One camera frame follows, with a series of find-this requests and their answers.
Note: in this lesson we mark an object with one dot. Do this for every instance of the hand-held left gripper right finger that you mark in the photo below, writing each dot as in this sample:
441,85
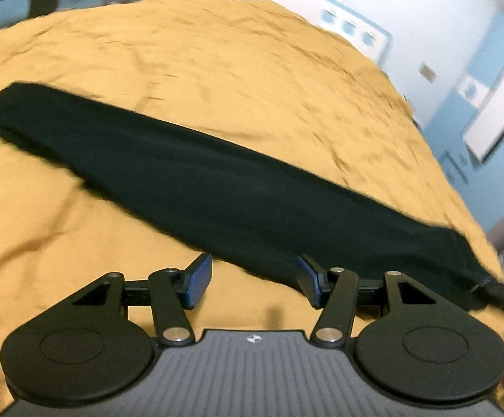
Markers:
309,279

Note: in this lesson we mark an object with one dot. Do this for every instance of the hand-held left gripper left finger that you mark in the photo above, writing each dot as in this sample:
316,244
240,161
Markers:
199,279

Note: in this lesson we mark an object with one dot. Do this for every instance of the black pants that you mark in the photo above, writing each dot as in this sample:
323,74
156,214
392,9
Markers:
217,186

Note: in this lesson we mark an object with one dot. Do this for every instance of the blue wardrobe cabinet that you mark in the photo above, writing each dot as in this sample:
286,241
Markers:
489,108

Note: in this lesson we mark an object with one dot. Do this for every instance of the yellow bed blanket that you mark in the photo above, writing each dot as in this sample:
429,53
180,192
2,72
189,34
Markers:
217,65

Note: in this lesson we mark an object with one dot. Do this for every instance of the blue and white headboard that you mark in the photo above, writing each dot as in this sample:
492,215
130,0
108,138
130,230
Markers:
352,26

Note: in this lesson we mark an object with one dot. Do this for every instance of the wall switch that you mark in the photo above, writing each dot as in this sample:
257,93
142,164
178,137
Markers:
428,72

